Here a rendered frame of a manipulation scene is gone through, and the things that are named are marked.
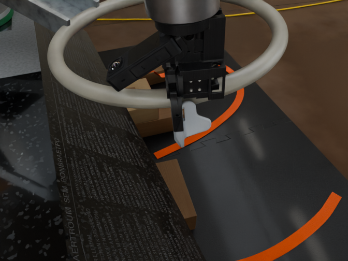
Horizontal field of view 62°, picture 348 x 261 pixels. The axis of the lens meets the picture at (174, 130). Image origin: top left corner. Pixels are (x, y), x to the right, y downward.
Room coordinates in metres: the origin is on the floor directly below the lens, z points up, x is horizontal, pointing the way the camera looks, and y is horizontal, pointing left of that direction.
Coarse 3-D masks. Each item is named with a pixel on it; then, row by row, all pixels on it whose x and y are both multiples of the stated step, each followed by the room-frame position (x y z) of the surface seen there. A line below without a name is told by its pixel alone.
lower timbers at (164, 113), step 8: (152, 72) 1.57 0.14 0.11; (160, 72) 1.59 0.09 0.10; (152, 80) 1.56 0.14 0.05; (160, 80) 1.59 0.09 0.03; (160, 112) 1.17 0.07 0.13; (168, 112) 1.17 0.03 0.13; (152, 120) 1.11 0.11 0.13; (160, 120) 1.12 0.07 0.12; (168, 120) 1.13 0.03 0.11; (144, 128) 1.09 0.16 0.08; (152, 128) 1.11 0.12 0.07; (160, 128) 1.12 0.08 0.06; (168, 128) 1.13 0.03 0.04; (144, 136) 1.09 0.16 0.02
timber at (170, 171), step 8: (176, 160) 0.84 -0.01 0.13; (160, 168) 0.79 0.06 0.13; (168, 168) 0.79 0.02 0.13; (176, 168) 0.79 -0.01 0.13; (168, 176) 0.75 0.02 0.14; (176, 176) 0.75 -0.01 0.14; (168, 184) 0.70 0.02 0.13; (176, 184) 0.70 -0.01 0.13; (184, 184) 0.70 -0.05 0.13; (176, 192) 0.67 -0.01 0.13; (184, 192) 0.67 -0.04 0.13; (176, 200) 0.63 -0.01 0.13; (184, 200) 0.63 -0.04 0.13; (184, 208) 0.59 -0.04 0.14; (192, 208) 0.59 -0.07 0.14; (184, 216) 0.56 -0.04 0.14; (192, 216) 0.56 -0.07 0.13; (192, 224) 0.56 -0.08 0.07
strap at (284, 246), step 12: (156, 72) 1.45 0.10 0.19; (228, 72) 1.70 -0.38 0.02; (240, 96) 1.44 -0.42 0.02; (228, 108) 1.33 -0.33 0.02; (216, 120) 1.22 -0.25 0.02; (204, 132) 1.13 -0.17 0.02; (156, 156) 0.95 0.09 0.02; (324, 204) 0.68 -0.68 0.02; (336, 204) 0.68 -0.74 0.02; (324, 216) 0.61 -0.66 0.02; (300, 228) 0.56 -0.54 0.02; (312, 228) 0.56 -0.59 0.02; (288, 240) 0.51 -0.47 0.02; (300, 240) 0.51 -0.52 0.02; (264, 252) 0.46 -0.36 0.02; (276, 252) 0.46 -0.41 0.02
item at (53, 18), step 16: (0, 0) 0.70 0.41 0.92; (16, 0) 0.67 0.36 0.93; (32, 0) 0.66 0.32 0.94; (48, 0) 0.75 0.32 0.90; (64, 0) 0.76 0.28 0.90; (80, 0) 0.74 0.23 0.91; (96, 0) 0.72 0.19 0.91; (32, 16) 0.66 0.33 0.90; (48, 16) 0.64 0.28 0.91; (64, 16) 0.63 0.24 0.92
